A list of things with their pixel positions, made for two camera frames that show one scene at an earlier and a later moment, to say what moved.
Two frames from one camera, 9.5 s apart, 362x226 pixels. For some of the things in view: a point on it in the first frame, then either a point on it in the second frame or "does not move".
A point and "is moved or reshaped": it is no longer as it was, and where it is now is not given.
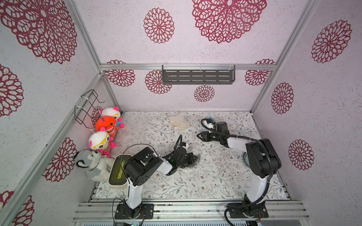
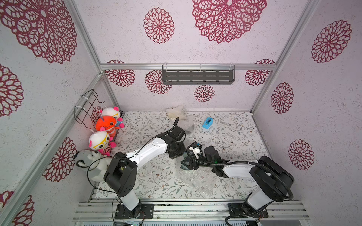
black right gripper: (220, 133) to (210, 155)
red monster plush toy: (107, 123) does not move
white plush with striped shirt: (101, 141) does not move
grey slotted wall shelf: (201, 74) does not move
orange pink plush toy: (113, 112) does not move
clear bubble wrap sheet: (192, 149) is moved or reshaped
